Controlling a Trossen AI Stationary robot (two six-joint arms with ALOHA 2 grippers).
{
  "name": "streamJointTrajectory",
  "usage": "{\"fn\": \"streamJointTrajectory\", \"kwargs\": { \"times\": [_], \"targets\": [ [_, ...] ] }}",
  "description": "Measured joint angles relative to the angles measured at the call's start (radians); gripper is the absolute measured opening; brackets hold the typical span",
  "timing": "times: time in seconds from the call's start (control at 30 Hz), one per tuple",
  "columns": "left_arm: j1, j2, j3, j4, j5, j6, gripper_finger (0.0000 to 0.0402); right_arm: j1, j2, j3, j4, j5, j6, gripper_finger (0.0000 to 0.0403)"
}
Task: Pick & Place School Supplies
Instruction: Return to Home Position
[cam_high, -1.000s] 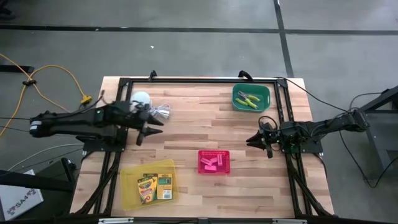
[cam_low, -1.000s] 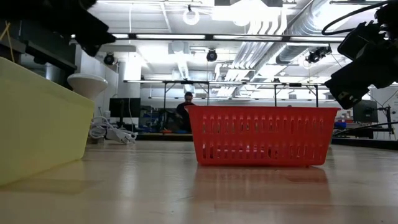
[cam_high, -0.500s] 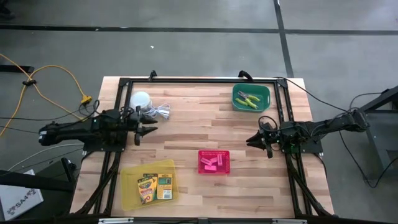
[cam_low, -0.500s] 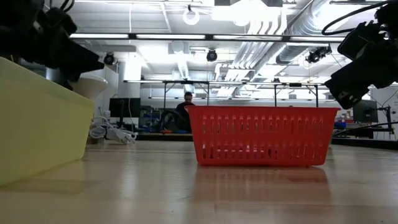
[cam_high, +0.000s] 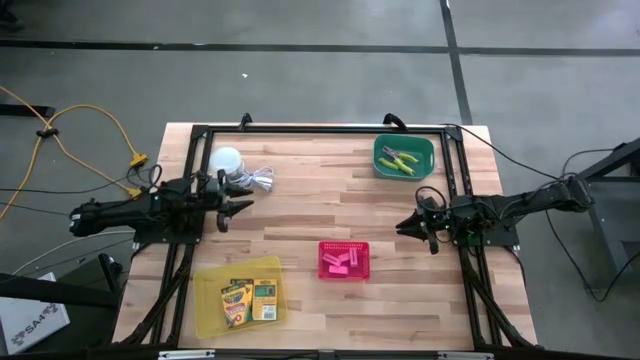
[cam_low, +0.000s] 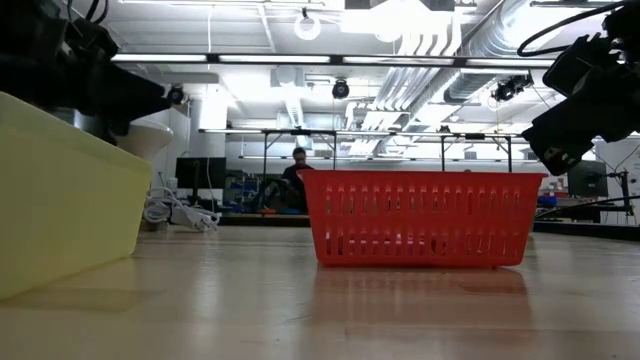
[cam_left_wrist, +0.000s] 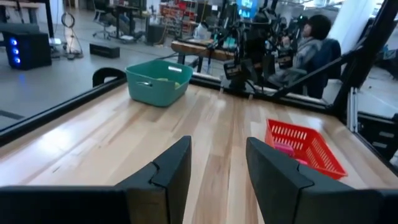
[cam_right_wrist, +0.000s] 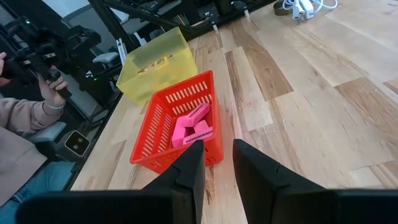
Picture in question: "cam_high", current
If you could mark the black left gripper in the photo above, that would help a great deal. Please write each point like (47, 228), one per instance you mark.
(215, 192)

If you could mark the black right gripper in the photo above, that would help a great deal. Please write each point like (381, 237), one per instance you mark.
(437, 217)

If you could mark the pink rectangular eraser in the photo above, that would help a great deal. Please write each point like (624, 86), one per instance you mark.
(331, 259)
(353, 257)
(338, 270)
(344, 257)

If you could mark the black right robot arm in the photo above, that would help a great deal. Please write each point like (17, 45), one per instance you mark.
(525, 202)

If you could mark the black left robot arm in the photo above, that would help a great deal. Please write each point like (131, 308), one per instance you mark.
(120, 215)

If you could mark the white dome lamp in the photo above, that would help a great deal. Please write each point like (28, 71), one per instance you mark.
(225, 159)

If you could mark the green plastic bin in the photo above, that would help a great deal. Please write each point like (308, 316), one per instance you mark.
(427, 165)

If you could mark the red slotted plastic basket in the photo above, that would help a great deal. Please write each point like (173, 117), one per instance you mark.
(362, 275)

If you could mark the yellow translucent plastic bin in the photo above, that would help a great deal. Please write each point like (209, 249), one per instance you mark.
(210, 305)

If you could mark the black metal stand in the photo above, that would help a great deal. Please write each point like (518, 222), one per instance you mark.
(600, 166)

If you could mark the black equipment stand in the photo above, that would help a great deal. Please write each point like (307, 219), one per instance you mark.
(50, 292)

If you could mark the white cardboard box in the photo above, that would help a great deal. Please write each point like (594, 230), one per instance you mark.
(30, 320)

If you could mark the black frame clamp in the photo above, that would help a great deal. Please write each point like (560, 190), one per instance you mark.
(245, 121)

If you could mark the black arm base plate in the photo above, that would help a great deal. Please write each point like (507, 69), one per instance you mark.
(165, 237)
(500, 239)

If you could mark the black aluminium table frame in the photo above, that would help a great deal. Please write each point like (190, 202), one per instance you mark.
(325, 129)

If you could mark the silver metal bracket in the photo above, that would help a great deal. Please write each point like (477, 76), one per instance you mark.
(185, 355)
(465, 356)

